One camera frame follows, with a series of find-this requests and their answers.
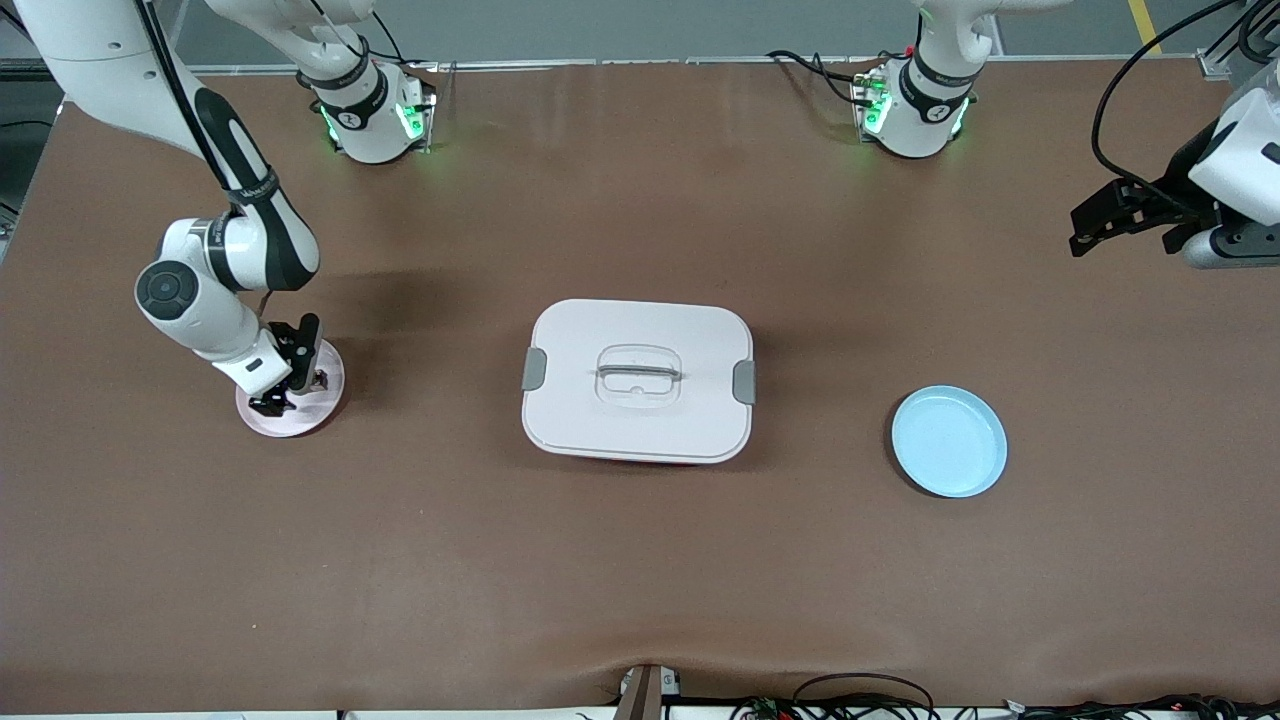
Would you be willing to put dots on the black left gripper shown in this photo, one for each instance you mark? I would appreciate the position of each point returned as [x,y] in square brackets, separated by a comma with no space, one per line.
[1178,189]

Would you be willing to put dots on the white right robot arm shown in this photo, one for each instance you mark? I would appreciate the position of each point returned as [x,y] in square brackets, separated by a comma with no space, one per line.
[215,270]

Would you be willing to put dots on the light blue round plate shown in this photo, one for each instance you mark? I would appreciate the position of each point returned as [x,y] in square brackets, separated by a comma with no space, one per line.
[949,441]

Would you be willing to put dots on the white lidded box grey latches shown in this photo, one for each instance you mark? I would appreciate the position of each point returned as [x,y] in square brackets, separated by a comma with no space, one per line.
[638,380]

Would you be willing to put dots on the pink round plate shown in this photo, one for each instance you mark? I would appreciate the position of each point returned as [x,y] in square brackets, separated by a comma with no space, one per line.
[315,410]

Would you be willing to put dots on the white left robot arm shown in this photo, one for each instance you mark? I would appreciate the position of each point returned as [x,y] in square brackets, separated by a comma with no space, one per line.
[925,120]

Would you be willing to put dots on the aluminium frame post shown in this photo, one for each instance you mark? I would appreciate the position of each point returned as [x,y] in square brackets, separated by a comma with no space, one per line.
[1235,45]

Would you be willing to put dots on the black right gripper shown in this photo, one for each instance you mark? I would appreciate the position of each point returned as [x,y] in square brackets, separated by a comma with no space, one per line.
[290,346]

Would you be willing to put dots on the brown camera mount bracket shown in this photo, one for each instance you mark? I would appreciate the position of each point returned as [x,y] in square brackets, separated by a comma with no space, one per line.
[645,692]

